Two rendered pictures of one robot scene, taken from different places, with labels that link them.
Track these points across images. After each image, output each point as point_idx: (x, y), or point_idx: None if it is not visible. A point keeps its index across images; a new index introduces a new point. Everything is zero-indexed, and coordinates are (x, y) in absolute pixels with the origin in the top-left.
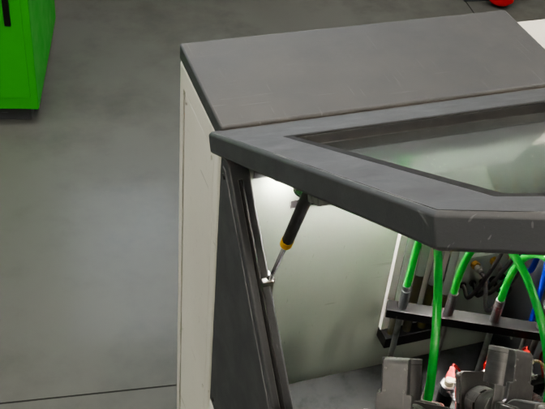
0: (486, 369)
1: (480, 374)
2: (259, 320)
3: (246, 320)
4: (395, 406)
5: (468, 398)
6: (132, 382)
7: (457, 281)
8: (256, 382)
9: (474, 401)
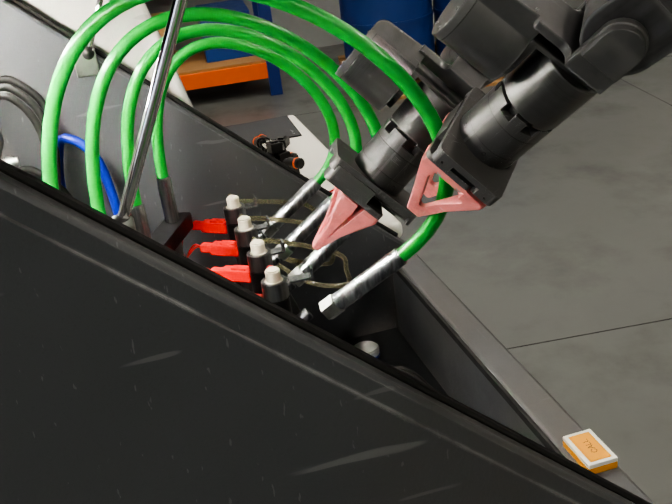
0: (382, 79)
1: (340, 148)
2: (213, 286)
3: (163, 367)
4: (560, 15)
5: (381, 164)
6: None
7: (103, 205)
8: (295, 435)
9: (405, 138)
